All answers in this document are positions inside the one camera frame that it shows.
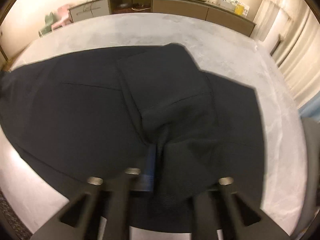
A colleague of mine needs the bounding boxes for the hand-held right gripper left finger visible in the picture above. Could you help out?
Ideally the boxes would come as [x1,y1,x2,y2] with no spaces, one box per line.
[32,145,157,240]

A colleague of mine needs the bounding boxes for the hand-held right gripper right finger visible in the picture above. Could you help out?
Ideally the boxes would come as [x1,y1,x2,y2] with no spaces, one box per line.
[194,177,292,240]

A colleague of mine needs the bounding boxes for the black pants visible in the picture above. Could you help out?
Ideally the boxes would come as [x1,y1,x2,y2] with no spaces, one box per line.
[0,43,265,233]

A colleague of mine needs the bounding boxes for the light blue curtain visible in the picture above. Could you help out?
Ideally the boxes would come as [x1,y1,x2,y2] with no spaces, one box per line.
[299,97,316,117]

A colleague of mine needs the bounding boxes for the long grey TV cabinet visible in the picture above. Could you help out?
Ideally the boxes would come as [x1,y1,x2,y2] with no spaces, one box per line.
[68,0,257,37]

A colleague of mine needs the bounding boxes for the beige curtain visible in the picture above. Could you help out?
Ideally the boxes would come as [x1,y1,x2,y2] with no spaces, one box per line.
[277,0,320,109]

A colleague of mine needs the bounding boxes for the pink plastic chair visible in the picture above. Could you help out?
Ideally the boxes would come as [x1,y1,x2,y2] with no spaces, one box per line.
[51,4,73,30]

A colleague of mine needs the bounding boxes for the green plastic chair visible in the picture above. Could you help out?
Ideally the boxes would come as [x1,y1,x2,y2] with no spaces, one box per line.
[39,12,59,37]

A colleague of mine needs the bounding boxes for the yellow box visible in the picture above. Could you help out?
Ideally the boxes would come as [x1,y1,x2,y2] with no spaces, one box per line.
[234,2,250,15]

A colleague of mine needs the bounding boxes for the white lace covered standing unit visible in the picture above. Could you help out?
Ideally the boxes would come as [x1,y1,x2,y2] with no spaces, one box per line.
[252,0,290,55]

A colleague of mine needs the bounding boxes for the black charger cable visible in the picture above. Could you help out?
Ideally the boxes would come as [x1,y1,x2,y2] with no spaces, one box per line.
[84,0,98,12]

